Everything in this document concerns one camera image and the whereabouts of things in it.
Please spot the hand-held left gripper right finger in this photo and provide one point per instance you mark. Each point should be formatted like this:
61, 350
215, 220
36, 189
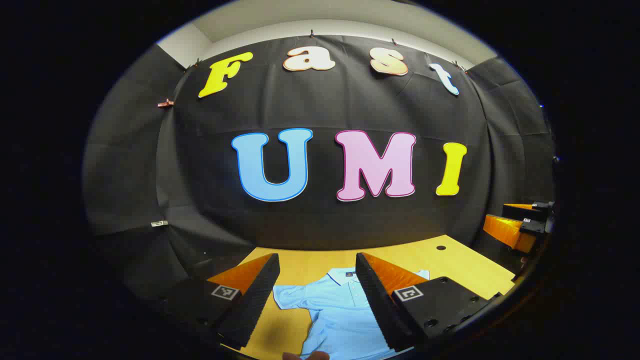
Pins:
380, 310

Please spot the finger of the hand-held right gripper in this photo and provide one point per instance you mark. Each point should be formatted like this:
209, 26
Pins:
505, 231
542, 206

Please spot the copper clip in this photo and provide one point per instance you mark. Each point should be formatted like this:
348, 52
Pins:
165, 103

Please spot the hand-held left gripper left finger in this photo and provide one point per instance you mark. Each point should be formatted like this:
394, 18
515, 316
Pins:
252, 310

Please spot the black backdrop cloth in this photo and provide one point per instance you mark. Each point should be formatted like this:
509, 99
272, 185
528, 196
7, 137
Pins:
320, 100

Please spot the light blue T-shirt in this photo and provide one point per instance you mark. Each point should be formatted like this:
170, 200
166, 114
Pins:
335, 310

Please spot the white clip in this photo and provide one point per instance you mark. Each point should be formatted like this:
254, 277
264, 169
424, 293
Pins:
159, 223

